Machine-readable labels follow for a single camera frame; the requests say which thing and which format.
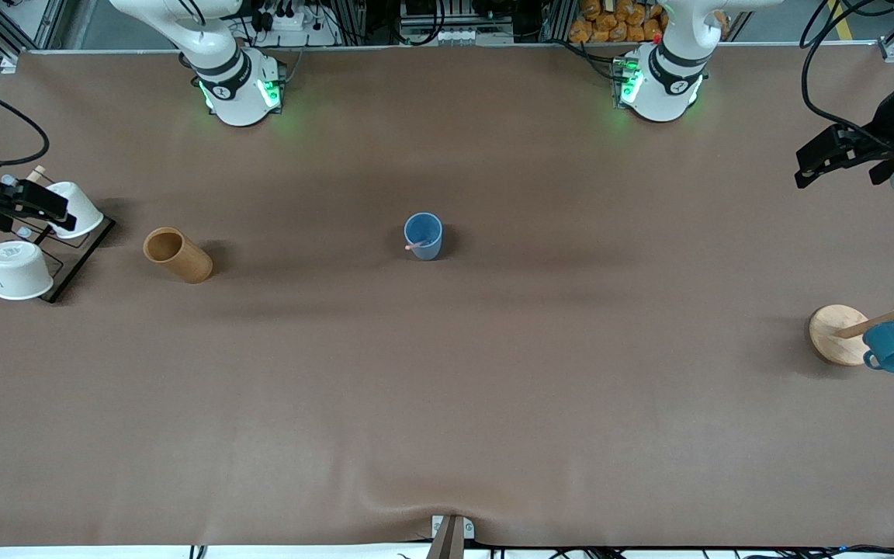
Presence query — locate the blue cup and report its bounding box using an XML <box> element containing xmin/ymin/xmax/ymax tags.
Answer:
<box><xmin>404</xmin><ymin>212</ymin><xmax>444</xmax><ymax>262</ymax></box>

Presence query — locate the white cup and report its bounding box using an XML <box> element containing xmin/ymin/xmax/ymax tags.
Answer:
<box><xmin>0</xmin><ymin>240</ymin><xmax>56</xmax><ymax>302</ymax></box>
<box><xmin>43</xmin><ymin>181</ymin><xmax>106</xmax><ymax>240</ymax></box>

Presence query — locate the bamboo cylinder cup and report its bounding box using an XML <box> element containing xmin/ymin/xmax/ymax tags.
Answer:
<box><xmin>142</xmin><ymin>226</ymin><xmax>214</xmax><ymax>285</ymax></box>

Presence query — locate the wooden mug tree stand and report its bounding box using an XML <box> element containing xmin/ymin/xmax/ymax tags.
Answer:
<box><xmin>808</xmin><ymin>277</ymin><xmax>894</xmax><ymax>367</ymax></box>

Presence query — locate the orange bread pile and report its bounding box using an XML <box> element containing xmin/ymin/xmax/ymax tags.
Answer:
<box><xmin>568</xmin><ymin>0</ymin><xmax>667</xmax><ymax>45</ymax></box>

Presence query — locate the white power strip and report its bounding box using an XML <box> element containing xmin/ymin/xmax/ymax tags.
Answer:
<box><xmin>255</xmin><ymin>0</ymin><xmax>341</xmax><ymax>50</ymax></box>

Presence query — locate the brown table mat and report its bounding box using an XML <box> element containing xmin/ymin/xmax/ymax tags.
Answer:
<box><xmin>0</xmin><ymin>43</ymin><xmax>894</xmax><ymax>549</ymax></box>

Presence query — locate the metal table clamp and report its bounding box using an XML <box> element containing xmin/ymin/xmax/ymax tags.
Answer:
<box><xmin>424</xmin><ymin>514</ymin><xmax>476</xmax><ymax>559</ymax></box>

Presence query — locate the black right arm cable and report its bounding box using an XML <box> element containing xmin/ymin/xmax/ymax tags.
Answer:
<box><xmin>0</xmin><ymin>75</ymin><xmax>51</xmax><ymax>168</ymax></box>

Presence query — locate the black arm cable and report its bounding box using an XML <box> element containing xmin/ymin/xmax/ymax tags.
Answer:
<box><xmin>799</xmin><ymin>0</ymin><xmax>894</xmax><ymax>153</ymax></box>
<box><xmin>0</xmin><ymin>75</ymin><xmax>51</xmax><ymax>168</ymax></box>

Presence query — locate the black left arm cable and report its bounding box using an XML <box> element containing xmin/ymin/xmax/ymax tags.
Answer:
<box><xmin>799</xmin><ymin>0</ymin><xmax>894</xmax><ymax>153</ymax></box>

